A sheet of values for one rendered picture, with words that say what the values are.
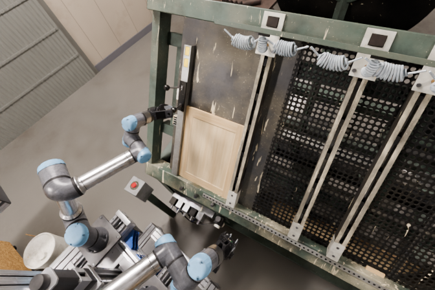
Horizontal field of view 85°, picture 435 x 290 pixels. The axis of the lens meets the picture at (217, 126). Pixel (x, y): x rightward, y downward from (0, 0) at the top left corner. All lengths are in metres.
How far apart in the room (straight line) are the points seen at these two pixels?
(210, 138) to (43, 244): 1.98
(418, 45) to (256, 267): 2.08
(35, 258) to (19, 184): 1.34
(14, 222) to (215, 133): 2.87
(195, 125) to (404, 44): 1.14
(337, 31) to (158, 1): 0.96
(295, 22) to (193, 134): 0.92
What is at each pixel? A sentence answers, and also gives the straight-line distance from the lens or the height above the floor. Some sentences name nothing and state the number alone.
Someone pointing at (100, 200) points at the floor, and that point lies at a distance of 3.19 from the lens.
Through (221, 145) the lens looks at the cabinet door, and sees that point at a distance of 1.54.
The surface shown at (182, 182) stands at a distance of 1.83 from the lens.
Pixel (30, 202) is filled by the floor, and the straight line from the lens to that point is 3.79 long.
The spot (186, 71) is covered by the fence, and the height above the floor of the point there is 1.54.
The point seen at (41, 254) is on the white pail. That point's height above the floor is 0.39.
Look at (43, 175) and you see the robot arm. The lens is 1.37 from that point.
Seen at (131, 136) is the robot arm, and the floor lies 1.55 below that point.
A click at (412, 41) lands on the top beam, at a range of 1.18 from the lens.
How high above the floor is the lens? 2.54
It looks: 56 degrees down
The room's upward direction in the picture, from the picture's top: 15 degrees counter-clockwise
